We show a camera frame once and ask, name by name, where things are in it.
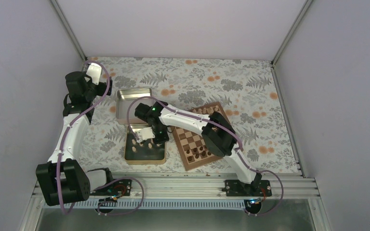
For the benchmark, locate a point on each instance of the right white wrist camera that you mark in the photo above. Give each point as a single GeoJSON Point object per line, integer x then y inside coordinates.
{"type": "Point", "coordinates": [144, 134]}

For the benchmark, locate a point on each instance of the aluminium corner frame post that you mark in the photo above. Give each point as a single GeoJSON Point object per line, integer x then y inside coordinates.
{"type": "Point", "coordinates": [66, 25]}

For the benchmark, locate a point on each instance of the aluminium front rail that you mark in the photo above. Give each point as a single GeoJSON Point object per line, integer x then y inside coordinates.
{"type": "Point", "coordinates": [200, 191]}

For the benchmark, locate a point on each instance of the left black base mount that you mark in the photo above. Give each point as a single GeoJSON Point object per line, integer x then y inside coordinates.
{"type": "Point", "coordinates": [113, 188]}

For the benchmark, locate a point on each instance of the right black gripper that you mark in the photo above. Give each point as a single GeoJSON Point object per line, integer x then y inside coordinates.
{"type": "Point", "coordinates": [165, 138]}

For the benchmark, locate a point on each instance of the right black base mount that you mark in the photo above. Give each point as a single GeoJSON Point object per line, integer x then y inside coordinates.
{"type": "Point", "coordinates": [258, 187]}

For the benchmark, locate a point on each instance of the floral table mat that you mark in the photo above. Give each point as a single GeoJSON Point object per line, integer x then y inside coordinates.
{"type": "Point", "coordinates": [245, 89]}

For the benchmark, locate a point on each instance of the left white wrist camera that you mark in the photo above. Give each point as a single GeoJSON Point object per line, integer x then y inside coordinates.
{"type": "Point", "coordinates": [94, 71]}

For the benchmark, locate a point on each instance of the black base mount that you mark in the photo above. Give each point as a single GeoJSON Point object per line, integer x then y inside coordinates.
{"type": "Point", "coordinates": [113, 188]}
{"type": "Point", "coordinates": [258, 187]}

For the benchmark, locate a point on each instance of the wooden chess board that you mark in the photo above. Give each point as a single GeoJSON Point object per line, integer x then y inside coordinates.
{"type": "Point", "coordinates": [191, 146]}

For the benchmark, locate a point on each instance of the right aluminium frame post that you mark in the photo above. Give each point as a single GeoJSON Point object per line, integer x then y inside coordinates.
{"type": "Point", "coordinates": [302, 13]}

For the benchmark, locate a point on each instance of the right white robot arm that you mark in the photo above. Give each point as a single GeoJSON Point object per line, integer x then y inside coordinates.
{"type": "Point", "coordinates": [219, 136]}

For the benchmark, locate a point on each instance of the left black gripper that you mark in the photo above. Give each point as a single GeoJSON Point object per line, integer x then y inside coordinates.
{"type": "Point", "coordinates": [102, 91]}

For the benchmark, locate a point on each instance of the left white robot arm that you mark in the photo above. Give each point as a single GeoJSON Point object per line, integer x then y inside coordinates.
{"type": "Point", "coordinates": [61, 179]}

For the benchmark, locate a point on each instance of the gold tin with pieces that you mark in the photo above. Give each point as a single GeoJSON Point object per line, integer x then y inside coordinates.
{"type": "Point", "coordinates": [146, 153]}

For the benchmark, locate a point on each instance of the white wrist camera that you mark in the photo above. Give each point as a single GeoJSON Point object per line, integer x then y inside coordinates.
{"type": "Point", "coordinates": [144, 134]}
{"type": "Point", "coordinates": [94, 71]}

